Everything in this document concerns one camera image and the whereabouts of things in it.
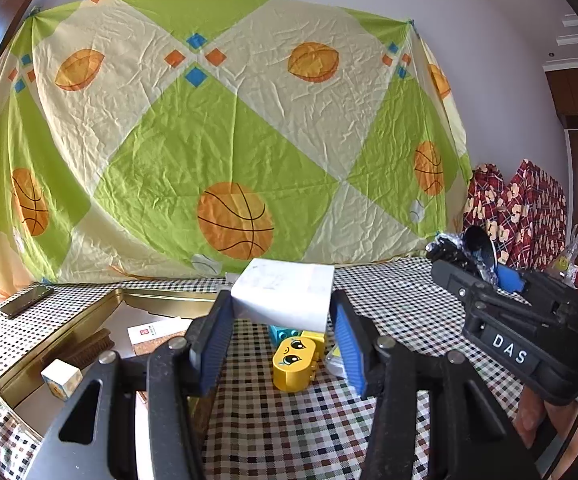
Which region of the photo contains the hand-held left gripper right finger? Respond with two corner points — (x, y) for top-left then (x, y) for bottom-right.
(329, 290), (540, 480)

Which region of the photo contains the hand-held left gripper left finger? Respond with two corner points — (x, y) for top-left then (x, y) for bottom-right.
(39, 290), (235, 480)

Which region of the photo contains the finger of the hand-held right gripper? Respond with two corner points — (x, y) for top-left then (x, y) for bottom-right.
(496, 264), (578, 306)
(430, 259), (577, 331)

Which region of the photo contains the yellow face toy block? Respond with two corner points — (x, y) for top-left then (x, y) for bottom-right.
(273, 336), (326, 392)

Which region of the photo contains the white patterned box red label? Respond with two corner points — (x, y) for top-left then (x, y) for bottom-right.
(128, 316), (195, 347)

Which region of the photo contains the teal toy block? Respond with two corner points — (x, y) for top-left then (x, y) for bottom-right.
(269, 325), (302, 343)

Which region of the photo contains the white charger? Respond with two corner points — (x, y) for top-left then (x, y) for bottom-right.
(224, 258), (336, 333)

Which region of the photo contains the brown wooden brush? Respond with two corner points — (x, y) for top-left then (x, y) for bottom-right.
(44, 329), (116, 368)

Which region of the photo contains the gold tin box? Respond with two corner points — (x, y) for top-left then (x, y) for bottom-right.
(0, 287), (230, 441)

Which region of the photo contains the white sunflower print box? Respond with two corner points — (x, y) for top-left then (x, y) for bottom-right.
(40, 359), (82, 402)

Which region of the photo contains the clear plastic bag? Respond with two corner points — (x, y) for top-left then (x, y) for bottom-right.
(552, 225), (578, 291)

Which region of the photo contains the checkered tablecloth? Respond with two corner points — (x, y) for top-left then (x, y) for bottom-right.
(0, 255), (578, 480)

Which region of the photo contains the red plaid printed cloth bundle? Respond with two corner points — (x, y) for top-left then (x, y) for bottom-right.
(499, 159), (568, 273)
(464, 162), (510, 266)

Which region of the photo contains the dark smartphone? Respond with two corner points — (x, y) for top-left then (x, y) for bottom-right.
(0, 285), (54, 318)

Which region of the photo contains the basketball print bed sheet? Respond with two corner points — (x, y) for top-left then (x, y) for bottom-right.
(0, 0), (474, 286)

